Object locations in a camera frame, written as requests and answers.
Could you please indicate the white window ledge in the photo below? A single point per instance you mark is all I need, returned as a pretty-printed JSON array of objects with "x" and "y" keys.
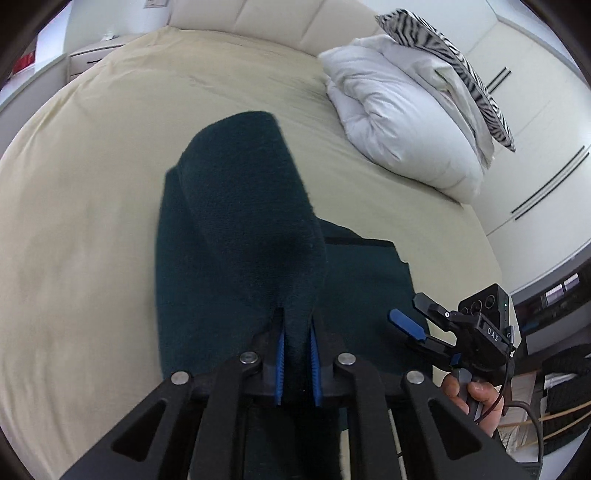
[{"x": 32, "y": 85}]

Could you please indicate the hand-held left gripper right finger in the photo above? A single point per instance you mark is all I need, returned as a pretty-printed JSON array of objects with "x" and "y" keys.
[{"x": 315, "y": 369}]

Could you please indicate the dark shelf unit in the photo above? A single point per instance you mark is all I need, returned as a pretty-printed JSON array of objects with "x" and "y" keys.
[{"x": 554, "y": 300}]

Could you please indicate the white wardrobe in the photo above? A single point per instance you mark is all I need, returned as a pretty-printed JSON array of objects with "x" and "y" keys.
[{"x": 531, "y": 115}]

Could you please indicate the zebra print pillow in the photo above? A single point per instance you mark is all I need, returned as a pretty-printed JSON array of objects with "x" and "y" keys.
[{"x": 429, "y": 34}]

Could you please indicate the dark green knit sweater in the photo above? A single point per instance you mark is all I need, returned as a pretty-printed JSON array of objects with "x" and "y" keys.
[{"x": 231, "y": 230}]

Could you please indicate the white folded duvet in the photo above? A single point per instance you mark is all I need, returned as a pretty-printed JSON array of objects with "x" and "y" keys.
[{"x": 401, "y": 124}]

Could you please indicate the red box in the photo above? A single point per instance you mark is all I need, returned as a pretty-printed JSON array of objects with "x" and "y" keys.
[{"x": 23, "y": 62}]

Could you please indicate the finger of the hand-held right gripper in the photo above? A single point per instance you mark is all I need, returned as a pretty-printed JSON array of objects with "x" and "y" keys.
[
  {"x": 408, "y": 325},
  {"x": 434, "y": 309}
]

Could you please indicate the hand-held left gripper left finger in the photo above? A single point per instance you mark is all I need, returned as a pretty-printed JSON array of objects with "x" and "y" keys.
[{"x": 279, "y": 369}]

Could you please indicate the bed with beige sheet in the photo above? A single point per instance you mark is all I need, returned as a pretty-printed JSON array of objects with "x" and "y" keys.
[{"x": 92, "y": 230}]

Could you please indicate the cream padded headboard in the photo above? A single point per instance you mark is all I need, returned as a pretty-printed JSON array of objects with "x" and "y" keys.
[{"x": 277, "y": 14}]

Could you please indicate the white nightstand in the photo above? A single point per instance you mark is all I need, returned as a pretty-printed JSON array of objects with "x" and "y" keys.
[{"x": 87, "y": 57}]

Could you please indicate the wall switch panel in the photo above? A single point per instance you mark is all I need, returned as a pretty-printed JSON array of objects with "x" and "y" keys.
[{"x": 154, "y": 3}]

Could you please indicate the person's right hand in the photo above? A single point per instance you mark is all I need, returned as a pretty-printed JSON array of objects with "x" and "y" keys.
[{"x": 485, "y": 406}]

